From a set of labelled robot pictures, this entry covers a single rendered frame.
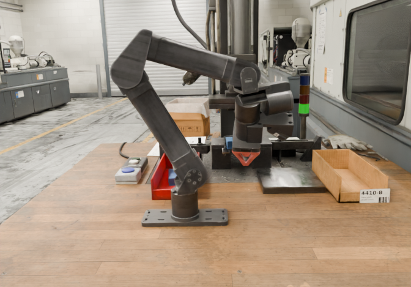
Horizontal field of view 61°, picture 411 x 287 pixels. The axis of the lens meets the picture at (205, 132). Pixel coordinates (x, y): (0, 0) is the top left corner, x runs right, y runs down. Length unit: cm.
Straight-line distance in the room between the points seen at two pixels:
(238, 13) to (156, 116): 51
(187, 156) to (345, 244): 37
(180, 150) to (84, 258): 29
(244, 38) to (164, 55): 44
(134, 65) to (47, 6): 1113
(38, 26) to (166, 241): 1134
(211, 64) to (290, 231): 40
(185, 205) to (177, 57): 33
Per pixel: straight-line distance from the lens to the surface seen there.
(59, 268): 75
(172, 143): 75
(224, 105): 111
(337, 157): 119
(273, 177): 105
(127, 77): 71
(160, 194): 95
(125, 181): 109
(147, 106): 73
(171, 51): 73
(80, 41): 1134
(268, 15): 1042
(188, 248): 74
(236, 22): 112
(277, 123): 81
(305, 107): 134
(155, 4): 1062
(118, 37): 1085
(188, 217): 81
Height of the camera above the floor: 129
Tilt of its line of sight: 13 degrees down
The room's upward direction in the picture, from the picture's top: 2 degrees counter-clockwise
